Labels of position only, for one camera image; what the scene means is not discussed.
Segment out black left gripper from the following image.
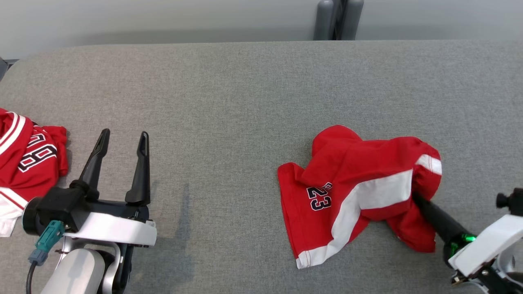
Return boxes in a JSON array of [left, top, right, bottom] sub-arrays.
[[69, 129, 151, 294]]

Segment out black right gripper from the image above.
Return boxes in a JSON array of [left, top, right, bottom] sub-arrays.
[[412, 192, 477, 263]]

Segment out red white basketball jersey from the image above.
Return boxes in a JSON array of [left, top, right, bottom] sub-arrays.
[[0, 108, 69, 238]]

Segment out red white basketball shorts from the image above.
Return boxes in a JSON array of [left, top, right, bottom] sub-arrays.
[[277, 125, 443, 270]]

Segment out white right camera bracket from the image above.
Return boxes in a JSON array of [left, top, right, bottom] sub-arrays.
[[448, 214, 523, 278]]

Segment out white camera bracket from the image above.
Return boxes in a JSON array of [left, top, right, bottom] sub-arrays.
[[448, 214, 523, 278], [63, 212, 158, 247]]

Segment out white left camera bracket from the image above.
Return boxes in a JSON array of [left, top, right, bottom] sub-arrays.
[[63, 212, 158, 247]]

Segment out teal plug camera cable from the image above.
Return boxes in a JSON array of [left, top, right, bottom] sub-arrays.
[[25, 220, 66, 294]]

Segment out grey cylindrical post cap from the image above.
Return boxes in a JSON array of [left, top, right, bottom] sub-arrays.
[[313, 0, 335, 40], [341, 0, 364, 40]]

